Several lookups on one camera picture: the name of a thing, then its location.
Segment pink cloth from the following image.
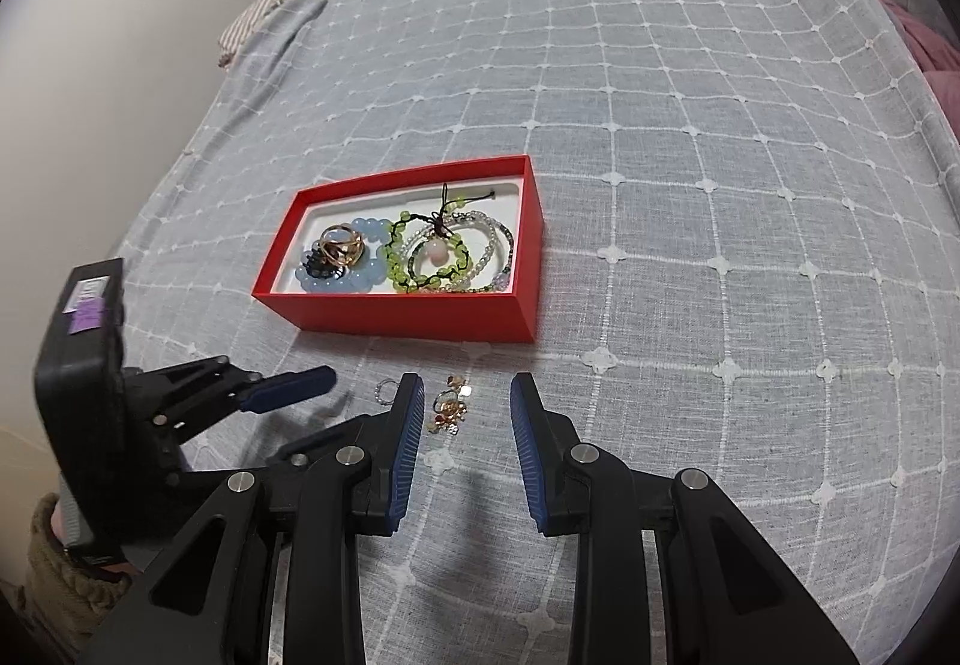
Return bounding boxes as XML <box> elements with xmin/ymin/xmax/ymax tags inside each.
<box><xmin>862</xmin><ymin>0</ymin><xmax>960</xmax><ymax>74</ymax></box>

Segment red cardboard box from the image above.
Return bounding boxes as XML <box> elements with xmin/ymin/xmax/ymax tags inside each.
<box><xmin>251</xmin><ymin>155</ymin><xmax>545</xmax><ymax>342</ymax></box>

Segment grey checked blanket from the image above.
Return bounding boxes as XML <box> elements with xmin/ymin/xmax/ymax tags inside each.
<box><xmin>112</xmin><ymin>0</ymin><xmax>960</xmax><ymax>665</ymax></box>

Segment black hair claw clip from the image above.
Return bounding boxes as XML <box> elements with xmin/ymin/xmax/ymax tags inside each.
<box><xmin>300</xmin><ymin>249</ymin><xmax>353</xmax><ymax>280</ymax></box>

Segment green bead bracelet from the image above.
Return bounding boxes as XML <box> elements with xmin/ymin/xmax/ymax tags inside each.
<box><xmin>384</xmin><ymin>181</ymin><xmax>502</xmax><ymax>295</ymax></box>

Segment grey-green bead bracelet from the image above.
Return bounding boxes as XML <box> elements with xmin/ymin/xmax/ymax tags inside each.
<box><xmin>409</xmin><ymin>211</ymin><xmax>518</xmax><ymax>295</ymax></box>

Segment person's left forearm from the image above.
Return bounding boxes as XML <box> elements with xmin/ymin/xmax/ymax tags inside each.
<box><xmin>22</xmin><ymin>491</ymin><xmax>143</xmax><ymax>640</ymax></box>

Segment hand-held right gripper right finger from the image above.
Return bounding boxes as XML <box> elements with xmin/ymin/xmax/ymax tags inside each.
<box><xmin>508</xmin><ymin>371</ymin><xmax>860</xmax><ymax>665</ymax></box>

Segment gold ring ornament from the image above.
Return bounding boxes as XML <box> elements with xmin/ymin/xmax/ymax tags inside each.
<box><xmin>319</xmin><ymin>222</ymin><xmax>368</xmax><ymax>265</ymax></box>

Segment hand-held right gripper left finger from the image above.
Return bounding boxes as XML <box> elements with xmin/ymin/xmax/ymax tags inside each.
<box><xmin>79</xmin><ymin>372</ymin><xmax>422</xmax><ymax>665</ymax></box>

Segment blue bead bracelet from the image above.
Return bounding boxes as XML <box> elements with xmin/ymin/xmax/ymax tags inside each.
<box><xmin>291</xmin><ymin>215</ymin><xmax>395</xmax><ymax>293</ymax></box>

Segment clear bead bracelet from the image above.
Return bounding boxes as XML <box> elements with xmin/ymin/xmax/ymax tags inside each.
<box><xmin>405</xmin><ymin>211</ymin><xmax>503</xmax><ymax>295</ymax></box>

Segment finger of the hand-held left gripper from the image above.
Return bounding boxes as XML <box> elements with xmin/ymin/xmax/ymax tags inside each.
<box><xmin>124</xmin><ymin>356</ymin><xmax>337</xmax><ymax>445</ymax></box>
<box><xmin>176</xmin><ymin>410</ymin><xmax>395</xmax><ymax>494</ymax></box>

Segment gold charm pendant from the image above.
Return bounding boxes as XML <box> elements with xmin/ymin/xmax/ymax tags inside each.
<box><xmin>427</xmin><ymin>374</ymin><xmax>473</xmax><ymax>437</ymax></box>

